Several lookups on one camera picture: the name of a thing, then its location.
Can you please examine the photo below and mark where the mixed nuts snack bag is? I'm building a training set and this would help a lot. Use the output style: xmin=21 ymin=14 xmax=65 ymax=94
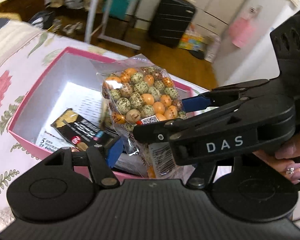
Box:
xmin=95 ymin=54 xmax=187 ymax=179

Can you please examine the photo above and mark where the black cracker pack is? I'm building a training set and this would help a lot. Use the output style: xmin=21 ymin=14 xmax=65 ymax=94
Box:
xmin=51 ymin=108 xmax=116 ymax=151

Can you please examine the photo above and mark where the person's right hand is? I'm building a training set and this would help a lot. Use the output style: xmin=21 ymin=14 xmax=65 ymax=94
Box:
xmin=253 ymin=133 xmax=300 ymax=184

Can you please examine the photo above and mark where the colourful box on floor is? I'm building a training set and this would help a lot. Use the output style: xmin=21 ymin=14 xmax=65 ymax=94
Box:
xmin=178 ymin=29 xmax=205 ymax=51

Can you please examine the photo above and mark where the white snack bar left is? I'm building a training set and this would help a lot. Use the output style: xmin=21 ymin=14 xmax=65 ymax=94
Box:
xmin=35 ymin=131 xmax=73 ymax=152

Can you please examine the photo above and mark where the pink storage box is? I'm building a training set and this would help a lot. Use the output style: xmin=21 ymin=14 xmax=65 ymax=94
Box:
xmin=9 ymin=48 xmax=194 ymax=180

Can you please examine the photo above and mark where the pink garment hanging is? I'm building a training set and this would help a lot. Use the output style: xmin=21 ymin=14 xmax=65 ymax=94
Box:
xmin=228 ymin=5 xmax=262 ymax=48

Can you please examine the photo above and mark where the black suitcase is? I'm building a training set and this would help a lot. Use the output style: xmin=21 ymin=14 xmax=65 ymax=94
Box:
xmin=147 ymin=0 xmax=196 ymax=48

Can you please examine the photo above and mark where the white folding table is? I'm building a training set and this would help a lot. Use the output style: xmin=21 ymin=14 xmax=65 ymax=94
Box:
xmin=84 ymin=0 xmax=194 ymax=51

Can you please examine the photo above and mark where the teal bag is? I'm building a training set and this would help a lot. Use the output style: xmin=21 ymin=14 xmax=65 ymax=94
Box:
xmin=109 ymin=0 xmax=136 ymax=20

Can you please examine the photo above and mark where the floral bed sheet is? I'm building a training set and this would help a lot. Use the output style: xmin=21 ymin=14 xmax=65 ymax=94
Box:
xmin=0 ymin=19 xmax=211 ymax=233

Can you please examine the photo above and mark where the wooden nightstand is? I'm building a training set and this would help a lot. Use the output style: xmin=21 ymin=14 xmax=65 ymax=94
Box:
xmin=0 ymin=0 xmax=46 ymax=22

